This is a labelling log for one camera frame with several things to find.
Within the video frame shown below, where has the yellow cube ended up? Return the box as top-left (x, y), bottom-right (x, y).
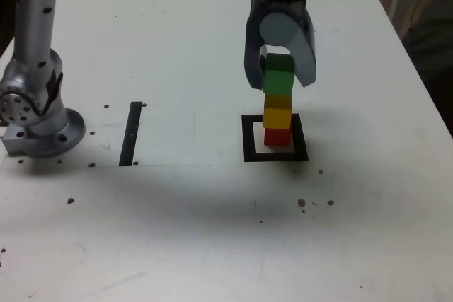
top-left (262, 92), bottom-right (294, 130)

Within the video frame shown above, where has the red cube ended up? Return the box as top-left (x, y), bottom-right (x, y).
top-left (263, 127), bottom-right (292, 148)

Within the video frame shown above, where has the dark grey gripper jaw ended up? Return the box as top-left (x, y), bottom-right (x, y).
top-left (243, 14), bottom-right (267, 91)

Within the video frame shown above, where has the black tape strip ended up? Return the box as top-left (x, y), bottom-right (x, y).
top-left (118, 100), bottom-right (144, 168)

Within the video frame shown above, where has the black tape square outline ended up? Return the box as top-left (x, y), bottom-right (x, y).
top-left (241, 112), bottom-right (310, 163)

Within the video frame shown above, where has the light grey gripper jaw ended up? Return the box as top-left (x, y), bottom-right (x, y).
top-left (258, 11), bottom-right (317, 89)

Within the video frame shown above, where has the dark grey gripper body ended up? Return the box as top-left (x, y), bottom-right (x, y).
top-left (248, 0), bottom-right (313, 31)

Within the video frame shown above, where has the green cube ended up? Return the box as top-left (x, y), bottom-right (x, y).
top-left (261, 52), bottom-right (296, 95)

